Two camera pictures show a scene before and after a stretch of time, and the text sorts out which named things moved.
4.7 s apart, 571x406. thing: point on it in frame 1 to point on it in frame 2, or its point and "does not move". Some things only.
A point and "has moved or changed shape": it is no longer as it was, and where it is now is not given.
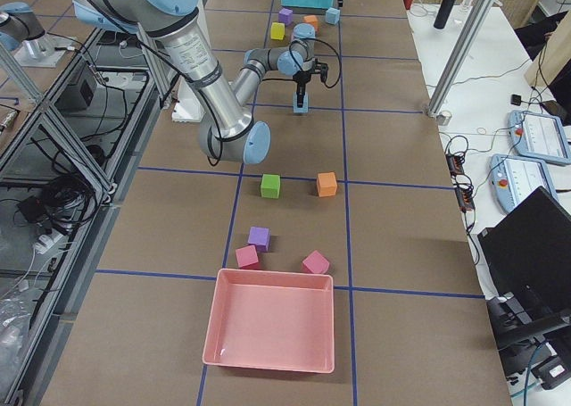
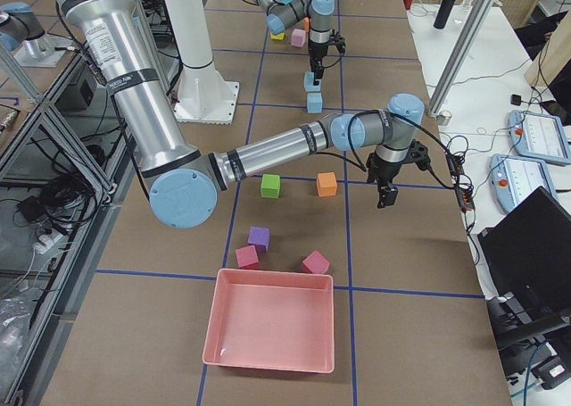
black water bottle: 445,8 does not move
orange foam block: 326,184 does not move
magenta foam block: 315,263 does not move
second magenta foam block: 246,255 does not move
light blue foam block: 304,108 to 314,102
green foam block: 270,186 does not move
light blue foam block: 332,16 has moved or changed shape
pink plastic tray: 272,319 does not move
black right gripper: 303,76 to 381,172
